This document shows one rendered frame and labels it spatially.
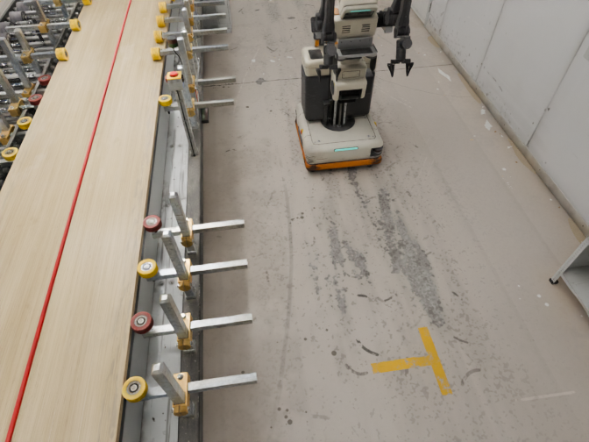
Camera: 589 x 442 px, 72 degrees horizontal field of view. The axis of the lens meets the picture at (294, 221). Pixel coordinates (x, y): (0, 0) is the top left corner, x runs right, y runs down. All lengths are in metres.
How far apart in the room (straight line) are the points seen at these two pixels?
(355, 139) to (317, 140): 0.30
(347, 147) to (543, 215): 1.55
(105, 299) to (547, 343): 2.41
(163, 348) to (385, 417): 1.22
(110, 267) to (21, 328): 0.38
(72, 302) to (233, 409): 1.06
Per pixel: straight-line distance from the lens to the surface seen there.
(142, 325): 1.69
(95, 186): 2.27
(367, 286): 2.75
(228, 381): 1.59
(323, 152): 3.23
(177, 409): 1.59
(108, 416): 1.61
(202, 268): 1.83
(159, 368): 1.33
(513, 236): 3.32
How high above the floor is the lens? 2.33
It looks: 50 degrees down
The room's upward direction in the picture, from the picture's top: 1 degrees counter-clockwise
